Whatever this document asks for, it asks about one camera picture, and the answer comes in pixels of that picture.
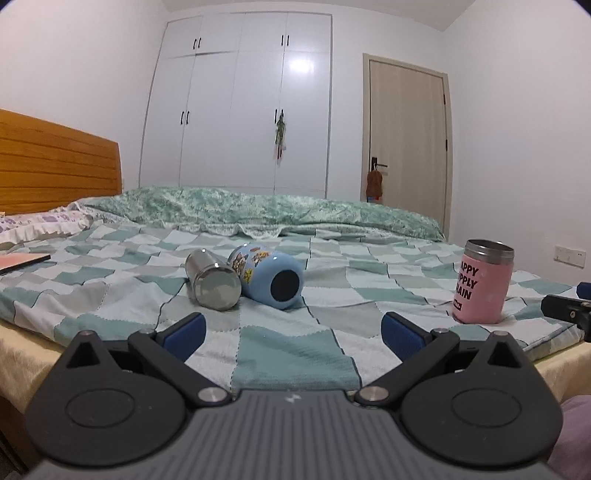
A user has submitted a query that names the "brown bag on handle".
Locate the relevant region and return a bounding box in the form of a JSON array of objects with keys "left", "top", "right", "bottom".
[{"left": 365, "top": 169, "right": 384, "bottom": 204}]

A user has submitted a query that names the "beige door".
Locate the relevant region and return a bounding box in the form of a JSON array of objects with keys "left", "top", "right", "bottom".
[{"left": 361, "top": 52, "right": 452, "bottom": 241}]

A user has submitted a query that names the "green floral quilt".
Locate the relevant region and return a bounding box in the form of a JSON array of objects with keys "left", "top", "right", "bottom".
[{"left": 78, "top": 185, "right": 447, "bottom": 243}]

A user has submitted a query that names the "white wardrobe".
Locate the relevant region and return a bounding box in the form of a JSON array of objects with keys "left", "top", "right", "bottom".
[{"left": 139, "top": 11, "right": 334, "bottom": 199}]

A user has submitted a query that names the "green hanging charm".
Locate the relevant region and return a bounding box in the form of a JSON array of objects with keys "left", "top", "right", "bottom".
[{"left": 273, "top": 111, "right": 288, "bottom": 165}]

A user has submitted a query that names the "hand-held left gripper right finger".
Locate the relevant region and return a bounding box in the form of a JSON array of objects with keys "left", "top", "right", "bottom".
[{"left": 355, "top": 311, "right": 536, "bottom": 409}]

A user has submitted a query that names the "yellow bed sheet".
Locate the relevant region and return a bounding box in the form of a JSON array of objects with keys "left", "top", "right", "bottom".
[{"left": 0, "top": 318, "right": 591, "bottom": 418}]

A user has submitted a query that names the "stainless steel cup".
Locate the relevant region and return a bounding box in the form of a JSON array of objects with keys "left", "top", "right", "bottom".
[{"left": 185, "top": 248, "right": 243, "bottom": 311}]

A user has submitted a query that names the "purple patterned pillow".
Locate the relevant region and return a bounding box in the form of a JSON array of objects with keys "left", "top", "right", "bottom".
[{"left": 0, "top": 202, "right": 100, "bottom": 246}]

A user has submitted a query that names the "white wall socket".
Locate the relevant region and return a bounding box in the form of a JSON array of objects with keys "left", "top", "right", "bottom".
[{"left": 553, "top": 244, "right": 587, "bottom": 268}]

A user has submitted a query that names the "pink cup with steel rim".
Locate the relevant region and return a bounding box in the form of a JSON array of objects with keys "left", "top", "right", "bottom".
[{"left": 451, "top": 239, "right": 515, "bottom": 325}]

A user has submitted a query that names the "wooden headboard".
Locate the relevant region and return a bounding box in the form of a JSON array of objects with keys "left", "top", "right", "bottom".
[{"left": 0, "top": 109, "right": 123, "bottom": 216}]

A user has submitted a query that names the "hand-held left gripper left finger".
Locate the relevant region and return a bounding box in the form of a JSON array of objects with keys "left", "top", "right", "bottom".
[{"left": 53, "top": 312, "right": 232, "bottom": 409}]

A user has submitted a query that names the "blue cartoon print cup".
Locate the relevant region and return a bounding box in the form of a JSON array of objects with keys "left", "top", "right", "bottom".
[{"left": 227, "top": 243, "right": 305, "bottom": 311}]

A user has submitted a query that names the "red flat book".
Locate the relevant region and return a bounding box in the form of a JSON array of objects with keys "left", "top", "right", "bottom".
[{"left": 0, "top": 252, "right": 52, "bottom": 277}]

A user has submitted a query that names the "person's pink clothing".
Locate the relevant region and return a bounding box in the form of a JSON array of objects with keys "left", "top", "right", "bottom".
[{"left": 549, "top": 394, "right": 591, "bottom": 480}]

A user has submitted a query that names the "teal checkered blanket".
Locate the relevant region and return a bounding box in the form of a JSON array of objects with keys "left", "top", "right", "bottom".
[{"left": 0, "top": 222, "right": 583, "bottom": 393}]

